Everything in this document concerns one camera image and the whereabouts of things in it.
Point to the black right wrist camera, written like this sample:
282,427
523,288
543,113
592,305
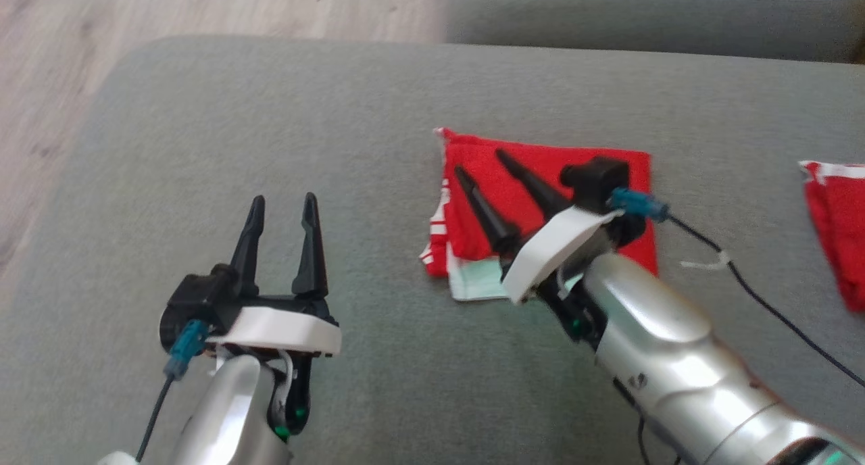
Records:
598,181

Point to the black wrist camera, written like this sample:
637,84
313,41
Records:
196,303
598,181

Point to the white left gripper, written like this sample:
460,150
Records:
284,330

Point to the red shorts with white stripes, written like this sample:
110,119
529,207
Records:
841,235

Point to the large grey sofa seat cushion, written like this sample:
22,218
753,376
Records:
338,113

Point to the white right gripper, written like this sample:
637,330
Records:
547,255

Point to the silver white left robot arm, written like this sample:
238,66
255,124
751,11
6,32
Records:
223,418

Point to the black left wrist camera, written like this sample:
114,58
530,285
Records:
196,303

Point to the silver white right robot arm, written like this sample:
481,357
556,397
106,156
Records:
676,357

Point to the red basketball jersey white trim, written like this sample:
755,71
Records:
473,154

